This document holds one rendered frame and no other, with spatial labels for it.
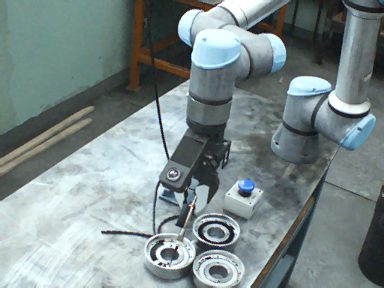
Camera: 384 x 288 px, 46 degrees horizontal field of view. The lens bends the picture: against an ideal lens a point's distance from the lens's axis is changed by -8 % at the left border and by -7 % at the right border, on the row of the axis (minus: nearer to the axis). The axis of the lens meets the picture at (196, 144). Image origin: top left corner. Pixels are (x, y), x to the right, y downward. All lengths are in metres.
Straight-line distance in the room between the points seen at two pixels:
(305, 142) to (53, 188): 0.70
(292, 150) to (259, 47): 0.59
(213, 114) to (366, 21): 0.48
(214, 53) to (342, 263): 1.70
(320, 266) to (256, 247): 1.19
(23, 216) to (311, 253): 1.52
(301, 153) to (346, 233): 1.16
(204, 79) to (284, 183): 0.59
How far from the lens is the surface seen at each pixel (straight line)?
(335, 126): 1.25
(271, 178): 1.29
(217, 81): 0.77
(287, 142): 1.37
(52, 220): 1.10
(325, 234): 2.43
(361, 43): 1.14
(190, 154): 0.82
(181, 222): 0.92
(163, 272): 0.96
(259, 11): 0.98
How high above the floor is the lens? 1.54
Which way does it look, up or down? 33 degrees down
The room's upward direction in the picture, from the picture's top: 8 degrees clockwise
